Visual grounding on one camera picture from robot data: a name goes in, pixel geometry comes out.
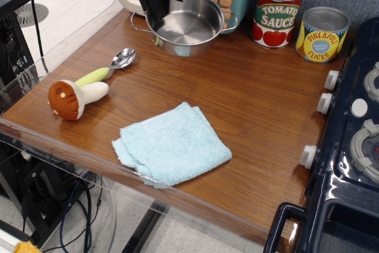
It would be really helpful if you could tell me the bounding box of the stainless steel pot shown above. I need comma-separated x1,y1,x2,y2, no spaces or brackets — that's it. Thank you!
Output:
131,0,239,57

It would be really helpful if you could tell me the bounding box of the tomato sauce can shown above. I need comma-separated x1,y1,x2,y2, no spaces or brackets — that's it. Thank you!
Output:
251,0,303,48

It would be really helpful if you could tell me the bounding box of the plush brown mushroom toy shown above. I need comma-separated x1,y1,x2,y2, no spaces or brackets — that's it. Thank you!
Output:
48,80,109,121

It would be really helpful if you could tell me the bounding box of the light blue folded cloth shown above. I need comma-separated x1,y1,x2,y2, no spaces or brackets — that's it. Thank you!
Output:
112,102,232,188

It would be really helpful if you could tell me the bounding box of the pineapple slices can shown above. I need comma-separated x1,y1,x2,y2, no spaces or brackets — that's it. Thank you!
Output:
296,7,351,63

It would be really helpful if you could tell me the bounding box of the white stove knob top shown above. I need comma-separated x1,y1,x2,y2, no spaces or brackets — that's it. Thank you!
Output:
325,70,339,91

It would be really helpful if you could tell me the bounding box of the white stove knob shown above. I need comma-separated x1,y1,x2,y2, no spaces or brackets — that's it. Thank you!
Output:
300,145,317,170
317,93,332,115
325,70,339,91

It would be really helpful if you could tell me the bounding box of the white stove knob middle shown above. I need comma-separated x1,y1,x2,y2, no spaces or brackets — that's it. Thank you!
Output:
317,93,332,115

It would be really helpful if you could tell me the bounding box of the clear acrylic table guard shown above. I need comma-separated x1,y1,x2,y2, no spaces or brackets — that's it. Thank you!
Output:
1,10,305,242

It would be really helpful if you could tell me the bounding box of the white stove knob bottom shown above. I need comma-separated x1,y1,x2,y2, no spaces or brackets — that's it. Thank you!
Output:
300,145,317,170

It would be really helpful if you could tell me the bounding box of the black table leg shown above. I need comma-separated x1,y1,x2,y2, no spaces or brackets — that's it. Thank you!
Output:
122,209,162,253

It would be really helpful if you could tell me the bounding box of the yellow sponge corner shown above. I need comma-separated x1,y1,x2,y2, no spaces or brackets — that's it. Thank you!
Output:
13,241,41,253

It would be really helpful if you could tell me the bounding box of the dark blue toy stove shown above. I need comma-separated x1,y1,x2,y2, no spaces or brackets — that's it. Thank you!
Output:
264,18,378,252

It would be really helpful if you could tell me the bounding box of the green handled metal spoon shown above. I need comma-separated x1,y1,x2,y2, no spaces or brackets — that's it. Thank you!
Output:
74,48,136,87

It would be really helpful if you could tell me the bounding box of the black desk frame left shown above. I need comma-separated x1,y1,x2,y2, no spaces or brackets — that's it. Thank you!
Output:
1,0,66,247

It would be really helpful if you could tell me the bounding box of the black cable under table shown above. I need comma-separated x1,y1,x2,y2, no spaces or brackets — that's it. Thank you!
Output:
41,175,104,253

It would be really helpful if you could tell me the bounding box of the blue cable under table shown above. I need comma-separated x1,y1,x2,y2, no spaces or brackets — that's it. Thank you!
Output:
59,172,92,253

